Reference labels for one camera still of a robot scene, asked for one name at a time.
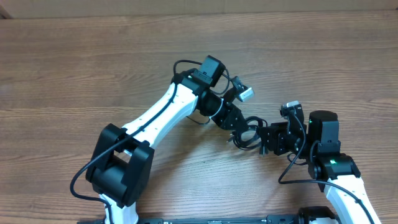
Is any black usb cable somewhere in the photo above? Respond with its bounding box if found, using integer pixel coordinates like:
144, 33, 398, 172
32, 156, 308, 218
226, 115, 269, 156
185, 114, 215, 126

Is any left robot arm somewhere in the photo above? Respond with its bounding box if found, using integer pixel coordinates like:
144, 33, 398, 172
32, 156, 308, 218
85, 55, 254, 223

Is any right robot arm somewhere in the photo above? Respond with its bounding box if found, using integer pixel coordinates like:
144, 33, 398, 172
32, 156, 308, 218
257, 105, 380, 223

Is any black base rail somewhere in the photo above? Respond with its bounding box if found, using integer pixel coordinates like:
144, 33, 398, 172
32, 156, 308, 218
77, 213, 312, 224

